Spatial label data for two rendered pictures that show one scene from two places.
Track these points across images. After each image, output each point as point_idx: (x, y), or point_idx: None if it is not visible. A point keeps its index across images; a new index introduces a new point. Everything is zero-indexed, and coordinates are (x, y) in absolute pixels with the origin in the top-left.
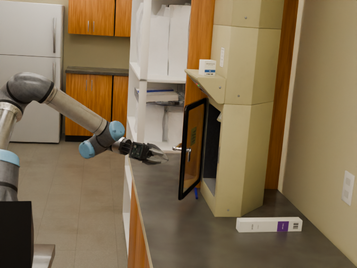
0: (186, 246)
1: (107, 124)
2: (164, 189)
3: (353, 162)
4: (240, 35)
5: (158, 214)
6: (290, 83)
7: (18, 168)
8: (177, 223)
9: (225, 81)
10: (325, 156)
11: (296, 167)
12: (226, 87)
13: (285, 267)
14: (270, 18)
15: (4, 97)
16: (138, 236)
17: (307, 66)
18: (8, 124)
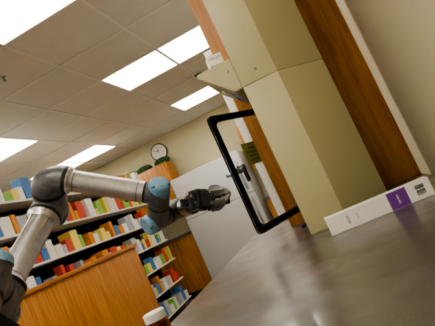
0: (239, 283)
1: (145, 185)
2: (273, 235)
3: (434, 35)
4: (218, 2)
5: (241, 262)
6: (362, 43)
7: (0, 262)
8: (254, 261)
9: (230, 61)
10: (418, 74)
11: (417, 128)
12: (234, 67)
13: (380, 246)
14: None
15: (33, 203)
16: None
17: (354, 2)
18: (33, 227)
